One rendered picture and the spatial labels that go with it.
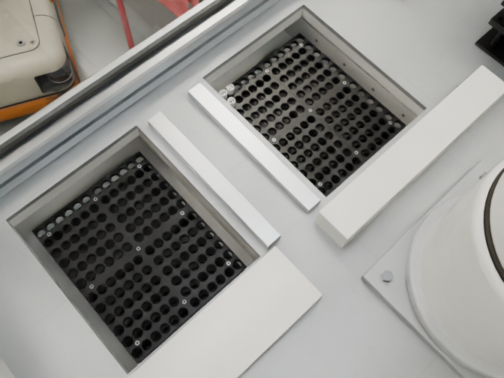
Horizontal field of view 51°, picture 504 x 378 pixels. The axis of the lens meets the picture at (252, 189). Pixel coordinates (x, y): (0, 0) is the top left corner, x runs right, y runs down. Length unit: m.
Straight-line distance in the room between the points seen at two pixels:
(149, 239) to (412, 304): 0.33
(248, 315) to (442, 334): 0.21
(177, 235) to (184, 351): 0.16
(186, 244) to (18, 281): 0.20
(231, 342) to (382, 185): 0.26
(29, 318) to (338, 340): 0.35
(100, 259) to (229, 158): 0.21
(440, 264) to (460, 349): 0.11
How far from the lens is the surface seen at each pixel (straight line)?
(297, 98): 0.79
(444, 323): 0.63
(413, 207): 0.70
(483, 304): 0.54
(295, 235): 0.65
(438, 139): 0.71
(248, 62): 0.91
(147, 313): 0.68
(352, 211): 0.64
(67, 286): 0.78
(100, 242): 0.71
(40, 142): 0.69
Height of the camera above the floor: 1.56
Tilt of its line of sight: 67 degrees down
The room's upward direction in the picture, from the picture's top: 5 degrees clockwise
